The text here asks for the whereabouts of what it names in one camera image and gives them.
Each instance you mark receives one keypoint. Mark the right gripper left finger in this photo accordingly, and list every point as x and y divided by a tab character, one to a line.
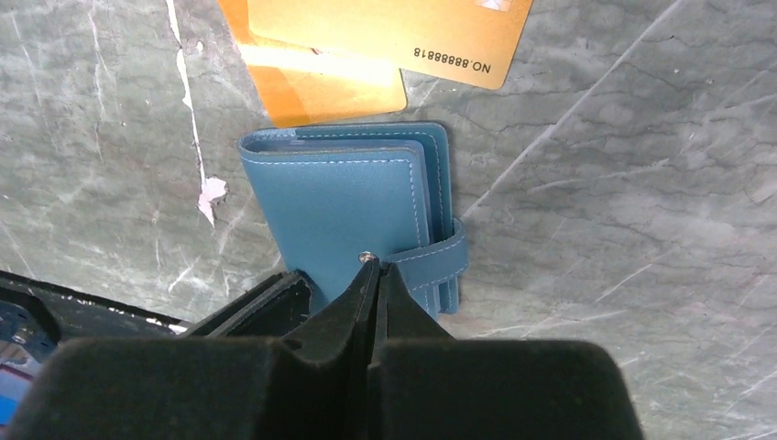
307	384

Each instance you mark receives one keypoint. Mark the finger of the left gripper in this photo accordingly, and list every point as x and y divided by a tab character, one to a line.
275	307

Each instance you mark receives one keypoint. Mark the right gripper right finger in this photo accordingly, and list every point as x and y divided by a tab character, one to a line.
422	383

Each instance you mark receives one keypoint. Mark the blue card holder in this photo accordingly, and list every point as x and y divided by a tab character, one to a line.
335	195

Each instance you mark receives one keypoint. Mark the gold credit card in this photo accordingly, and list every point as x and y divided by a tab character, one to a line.
466	41
300	86

